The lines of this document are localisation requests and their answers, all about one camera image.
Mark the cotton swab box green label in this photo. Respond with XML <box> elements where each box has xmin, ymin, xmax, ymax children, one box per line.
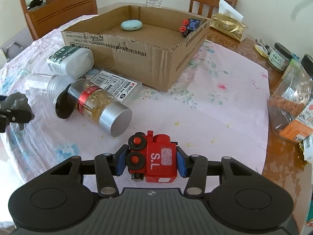
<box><xmin>47</xmin><ymin>46</ymin><xmax>94</xmax><ymax>80</ymax></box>

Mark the black round lid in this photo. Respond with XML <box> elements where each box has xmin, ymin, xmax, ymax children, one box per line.
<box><xmin>53</xmin><ymin>84</ymin><xmax>77</xmax><ymax>119</ymax></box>

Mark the flat clear labelled box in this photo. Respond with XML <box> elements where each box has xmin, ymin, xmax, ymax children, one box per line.
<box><xmin>83</xmin><ymin>69</ymin><xmax>142</xmax><ymax>105</ymax></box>

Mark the clear plastic jar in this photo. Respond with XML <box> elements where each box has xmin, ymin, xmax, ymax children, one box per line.
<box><xmin>24</xmin><ymin>74</ymin><xmax>74</xmax><ymax>103</ymax></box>

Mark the gold tissue pack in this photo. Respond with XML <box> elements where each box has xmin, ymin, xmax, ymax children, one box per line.
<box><xmin>210</xmin><ymin>0</ymin><xmax>248</xmax><ymax>42</ymax></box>

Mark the small black-lid jar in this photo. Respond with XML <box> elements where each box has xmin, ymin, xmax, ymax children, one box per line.
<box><xmin>268</xmin><ymin>42</ymin><xmax>292</xmax><ymax>72</ymax></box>

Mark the blue black toy train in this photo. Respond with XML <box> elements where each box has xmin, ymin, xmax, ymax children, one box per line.
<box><xmin>179</xmin><ymin>18</ymin><xmax>202</xmax><ymax>38</ymax></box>

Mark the glass jar silver lid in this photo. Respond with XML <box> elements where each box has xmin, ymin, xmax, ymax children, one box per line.
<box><xmin>67</xmin><ymin>79</ymin><xmax>133</xmax><ymax>137</ymax></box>

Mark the pink floral tablecloth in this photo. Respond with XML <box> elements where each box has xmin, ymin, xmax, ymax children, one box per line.
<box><xmin>0</xmin><ymin>14</ymin><xmax>270</xmax><ymax>186</ymax></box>

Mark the light blue round case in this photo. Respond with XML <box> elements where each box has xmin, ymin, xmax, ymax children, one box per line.
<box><xmin>121</xmin><ymin>20</ymin><xmax>143</xmax><ymax>31</ymax></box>

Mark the red toy train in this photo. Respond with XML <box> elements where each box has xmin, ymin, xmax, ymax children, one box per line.
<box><xmin>126</xmin><ymin>130</ymin><xmax>177</xmax><ymax>183</ymax></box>

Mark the wooden chair near left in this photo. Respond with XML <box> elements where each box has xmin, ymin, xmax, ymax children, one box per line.
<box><xmin>25</xmin><ymin>0</ymin><xmax>98</xmax><ymax>40</ymax></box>

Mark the large clear black-lid jar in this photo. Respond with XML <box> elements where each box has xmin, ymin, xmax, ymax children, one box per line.
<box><xmin>267</xmin><ymin>54</ymin><xmax>312</xmax><ymax>143</ymax></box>

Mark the open cardboard box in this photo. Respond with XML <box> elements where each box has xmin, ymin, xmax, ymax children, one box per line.
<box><xmin>62</xmin><ymin>5</ymin><xmax>210</xmax><ymax>91</ymax></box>

